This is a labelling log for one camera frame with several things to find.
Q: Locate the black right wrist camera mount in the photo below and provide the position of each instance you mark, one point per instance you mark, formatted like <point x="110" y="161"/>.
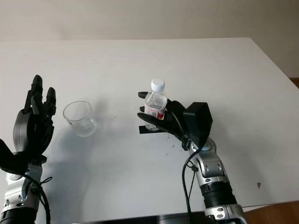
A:
<point x="198" y="121"/>

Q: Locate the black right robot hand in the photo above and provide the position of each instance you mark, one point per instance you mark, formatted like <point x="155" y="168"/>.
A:
<point x="174" y="121"/>

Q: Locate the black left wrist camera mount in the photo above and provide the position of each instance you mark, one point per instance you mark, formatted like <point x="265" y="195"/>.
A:
<point x="9" y="158"/>

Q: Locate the clear plastic water bottle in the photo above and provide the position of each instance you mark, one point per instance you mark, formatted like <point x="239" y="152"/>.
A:
<point x="155" y="100"/>

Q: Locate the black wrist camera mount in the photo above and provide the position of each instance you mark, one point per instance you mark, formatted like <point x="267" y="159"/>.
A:
<point x="9" y="158"/>
<point x="198" y="121"/>

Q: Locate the clear glass cup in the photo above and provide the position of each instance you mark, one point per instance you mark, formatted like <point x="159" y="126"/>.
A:
<point x="81" y="128"/>

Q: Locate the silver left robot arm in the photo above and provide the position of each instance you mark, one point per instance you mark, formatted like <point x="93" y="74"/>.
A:
<point x="18" y="193"/>

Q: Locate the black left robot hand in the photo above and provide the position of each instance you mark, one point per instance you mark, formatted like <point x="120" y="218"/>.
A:
<point x="25" y="133"/>

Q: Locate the dark robot torso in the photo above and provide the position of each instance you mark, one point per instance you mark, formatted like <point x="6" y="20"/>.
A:
<point x="140" y="220"/>

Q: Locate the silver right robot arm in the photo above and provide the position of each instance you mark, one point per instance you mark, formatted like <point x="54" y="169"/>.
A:
<point x="210" y="168"/>

